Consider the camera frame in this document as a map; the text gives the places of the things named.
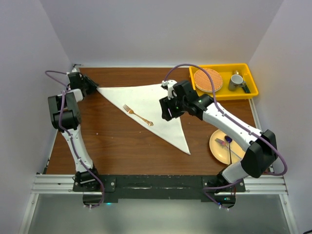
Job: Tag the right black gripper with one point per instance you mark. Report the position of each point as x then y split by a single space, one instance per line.
165 104

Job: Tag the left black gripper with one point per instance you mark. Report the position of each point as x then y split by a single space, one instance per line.
92 85

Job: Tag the white cloth napkin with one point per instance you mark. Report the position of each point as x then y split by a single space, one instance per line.
144 100

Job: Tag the gold fork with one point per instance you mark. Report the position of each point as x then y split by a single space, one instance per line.
130 111

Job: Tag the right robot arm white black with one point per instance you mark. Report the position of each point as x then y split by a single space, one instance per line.
259 147

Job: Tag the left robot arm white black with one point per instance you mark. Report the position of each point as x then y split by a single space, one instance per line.
66 118

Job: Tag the orange patterned plate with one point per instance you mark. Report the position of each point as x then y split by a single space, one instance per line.
203 83

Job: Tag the yellow plastic tray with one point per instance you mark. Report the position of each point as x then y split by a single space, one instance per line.
226 71

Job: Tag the grey white mug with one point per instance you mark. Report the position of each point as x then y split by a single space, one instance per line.
236 81

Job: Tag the iridescent purple spoon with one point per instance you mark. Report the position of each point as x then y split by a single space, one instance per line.
229 141

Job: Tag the cream yellow plate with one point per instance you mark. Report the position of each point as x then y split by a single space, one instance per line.
222 153

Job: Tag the dark green utensil in tray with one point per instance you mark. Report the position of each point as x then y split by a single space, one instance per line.
246 89

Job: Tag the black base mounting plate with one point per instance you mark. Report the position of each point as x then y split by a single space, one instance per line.
112 188

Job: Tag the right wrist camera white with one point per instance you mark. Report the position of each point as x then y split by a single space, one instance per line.
169 86

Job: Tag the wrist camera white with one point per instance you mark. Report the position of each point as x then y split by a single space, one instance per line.
169 86
74 70

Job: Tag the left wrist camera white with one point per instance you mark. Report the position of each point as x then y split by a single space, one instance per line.
74 70

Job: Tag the aluminium frame rail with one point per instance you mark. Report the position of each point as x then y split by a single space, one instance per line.
52 183

